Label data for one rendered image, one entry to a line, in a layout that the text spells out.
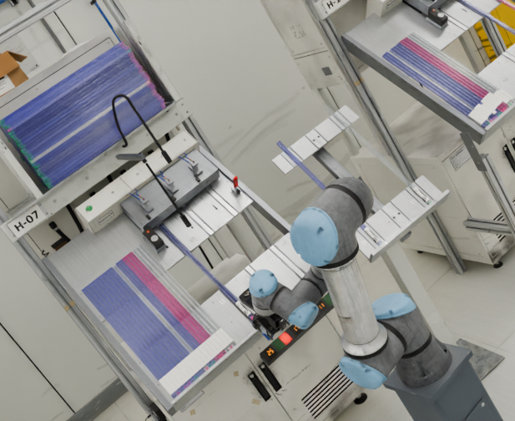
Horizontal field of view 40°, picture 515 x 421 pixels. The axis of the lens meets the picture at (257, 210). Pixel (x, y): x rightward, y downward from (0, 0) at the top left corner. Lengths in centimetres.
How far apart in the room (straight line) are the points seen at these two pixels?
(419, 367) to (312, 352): 87
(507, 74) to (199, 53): 197
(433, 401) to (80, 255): 127
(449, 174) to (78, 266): 152
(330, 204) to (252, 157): 282
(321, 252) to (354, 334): 28
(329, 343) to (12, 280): 191
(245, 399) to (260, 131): 212
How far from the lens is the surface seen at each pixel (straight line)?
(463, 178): 305
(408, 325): 186
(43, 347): 411
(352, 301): 165
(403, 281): 257
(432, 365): 192
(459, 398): 199
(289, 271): 234
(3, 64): 280
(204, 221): 247
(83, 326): 260
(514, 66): 294
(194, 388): 222
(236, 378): 262
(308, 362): 274
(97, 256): 249
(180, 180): 251
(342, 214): 153
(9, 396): 416
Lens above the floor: 171
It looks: 18 degrees down
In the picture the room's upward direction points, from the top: 33 degrees counter-clockwise
